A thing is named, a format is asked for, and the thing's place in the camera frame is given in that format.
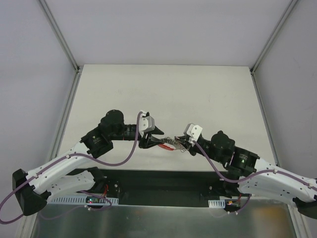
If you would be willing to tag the red handled key organizer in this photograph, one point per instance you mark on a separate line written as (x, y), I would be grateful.
(171, 144)

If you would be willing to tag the aluminium frame post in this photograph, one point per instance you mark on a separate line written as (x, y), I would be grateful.
(58, 34)
(278, 27)

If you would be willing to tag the right aluminium frame post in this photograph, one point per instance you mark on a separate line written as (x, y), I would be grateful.
(278, 27)

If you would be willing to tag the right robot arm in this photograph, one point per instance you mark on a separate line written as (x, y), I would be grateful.
(251, 174)

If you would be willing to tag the white cable duct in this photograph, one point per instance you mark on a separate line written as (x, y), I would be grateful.
(84, 200)
(217, 204)

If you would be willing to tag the left white cable duct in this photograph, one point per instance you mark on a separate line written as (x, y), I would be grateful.
(84, 200)

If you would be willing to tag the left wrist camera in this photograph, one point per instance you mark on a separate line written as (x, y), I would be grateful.
(146, 123)

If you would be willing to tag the left aluminium frame post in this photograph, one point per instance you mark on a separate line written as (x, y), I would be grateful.
(58, 34)

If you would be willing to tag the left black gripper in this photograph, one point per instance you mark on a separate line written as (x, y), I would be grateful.
(144, 140)

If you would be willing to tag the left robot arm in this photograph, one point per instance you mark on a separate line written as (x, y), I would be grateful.
(35, 188)

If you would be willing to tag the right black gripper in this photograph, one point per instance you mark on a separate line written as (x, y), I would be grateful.
(190, 146)

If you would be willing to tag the right white cable duct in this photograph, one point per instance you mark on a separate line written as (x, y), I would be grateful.
(217, 204)

